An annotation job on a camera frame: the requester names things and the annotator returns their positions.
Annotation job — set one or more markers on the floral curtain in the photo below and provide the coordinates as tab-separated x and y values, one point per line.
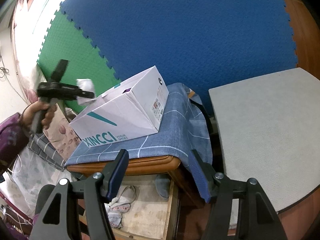
62	135

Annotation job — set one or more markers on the white dotted cloth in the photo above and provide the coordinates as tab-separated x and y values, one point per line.
27	177

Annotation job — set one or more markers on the brown wooden nightstand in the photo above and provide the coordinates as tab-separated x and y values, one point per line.
150	162

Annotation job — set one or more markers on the blue foam mat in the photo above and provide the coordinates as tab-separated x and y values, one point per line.
187	30

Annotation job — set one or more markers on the green foam mat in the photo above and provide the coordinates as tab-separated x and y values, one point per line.
80	55

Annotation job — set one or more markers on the pink patterned underwear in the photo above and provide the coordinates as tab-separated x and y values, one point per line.
121	207

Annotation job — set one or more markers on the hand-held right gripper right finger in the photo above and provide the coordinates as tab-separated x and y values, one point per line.
200	177

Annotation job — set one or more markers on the person's left hand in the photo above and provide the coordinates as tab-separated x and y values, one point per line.
28	115

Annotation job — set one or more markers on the white shoe box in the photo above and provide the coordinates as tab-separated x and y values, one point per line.
130	115

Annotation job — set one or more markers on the cream underwear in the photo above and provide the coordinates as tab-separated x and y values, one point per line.
127	192

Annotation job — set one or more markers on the white patterned underwear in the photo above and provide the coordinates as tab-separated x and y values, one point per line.
115	220

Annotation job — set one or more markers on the brown wooden panel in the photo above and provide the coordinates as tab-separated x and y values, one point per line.
300	30

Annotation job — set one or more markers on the person's left forearm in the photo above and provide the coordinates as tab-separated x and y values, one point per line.
10	140

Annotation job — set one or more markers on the grey plaid pillow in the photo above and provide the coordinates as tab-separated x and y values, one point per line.
47	152

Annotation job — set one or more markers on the grey knitted sock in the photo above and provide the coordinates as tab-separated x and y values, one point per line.
162	187

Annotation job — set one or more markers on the blue plaid cloth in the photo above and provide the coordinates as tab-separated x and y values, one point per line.
162	140

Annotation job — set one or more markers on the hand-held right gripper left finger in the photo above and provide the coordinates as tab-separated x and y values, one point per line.
117	175

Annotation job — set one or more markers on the purple cloth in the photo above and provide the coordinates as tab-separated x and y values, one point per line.
127	90

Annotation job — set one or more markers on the wooden drawer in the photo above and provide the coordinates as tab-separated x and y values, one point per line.
171	205

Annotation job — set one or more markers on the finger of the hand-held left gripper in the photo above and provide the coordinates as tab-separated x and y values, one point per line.
87	94

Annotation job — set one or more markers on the grey table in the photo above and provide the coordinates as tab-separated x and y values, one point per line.
262	130

